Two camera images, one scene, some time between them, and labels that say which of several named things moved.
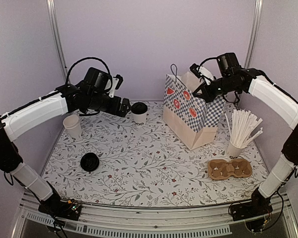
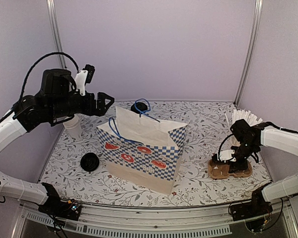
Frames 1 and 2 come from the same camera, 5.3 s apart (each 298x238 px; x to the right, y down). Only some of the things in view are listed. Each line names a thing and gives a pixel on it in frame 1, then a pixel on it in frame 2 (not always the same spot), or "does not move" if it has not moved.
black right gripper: x=207 y=95 -> x=243 y=166
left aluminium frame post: x=53 y=13 does not move
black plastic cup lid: x=138 y=108 does not move
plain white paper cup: x=72 y=125 does not move
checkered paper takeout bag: x=195 y=121 -> x=143 y=150
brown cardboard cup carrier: x=221 y=169 does not move
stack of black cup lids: x=89 y=161 does not move
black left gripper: x=114 y=109 -> x=101 y=109
